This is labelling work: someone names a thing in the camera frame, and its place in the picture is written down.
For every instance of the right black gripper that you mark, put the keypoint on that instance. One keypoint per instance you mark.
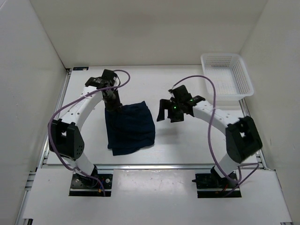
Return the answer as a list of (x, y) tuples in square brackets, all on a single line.
[(167, 104)]

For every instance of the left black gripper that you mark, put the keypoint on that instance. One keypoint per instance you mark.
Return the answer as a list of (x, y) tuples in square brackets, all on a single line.
[(117, 105)]

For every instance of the navy blue shorts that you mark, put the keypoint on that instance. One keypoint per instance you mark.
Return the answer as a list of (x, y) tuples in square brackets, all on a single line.
[(129, 129)]

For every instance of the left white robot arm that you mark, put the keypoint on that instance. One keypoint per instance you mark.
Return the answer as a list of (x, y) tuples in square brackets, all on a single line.
[(65, 133)]

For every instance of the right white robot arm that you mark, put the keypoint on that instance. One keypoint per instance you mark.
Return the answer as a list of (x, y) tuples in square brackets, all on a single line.
[(242, 139)]

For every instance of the small dark label sticker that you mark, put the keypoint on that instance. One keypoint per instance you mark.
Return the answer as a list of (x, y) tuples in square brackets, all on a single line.
[(80, 68)]

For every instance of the white plastic mesh basket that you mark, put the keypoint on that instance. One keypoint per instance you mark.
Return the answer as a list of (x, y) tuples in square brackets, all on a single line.
[(229, 75)]

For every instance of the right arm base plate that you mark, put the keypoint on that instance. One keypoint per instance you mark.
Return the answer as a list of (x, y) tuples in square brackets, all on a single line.
[(209, 187)]

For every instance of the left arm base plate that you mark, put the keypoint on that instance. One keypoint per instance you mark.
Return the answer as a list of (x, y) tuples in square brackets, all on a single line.
[(83, 186)]

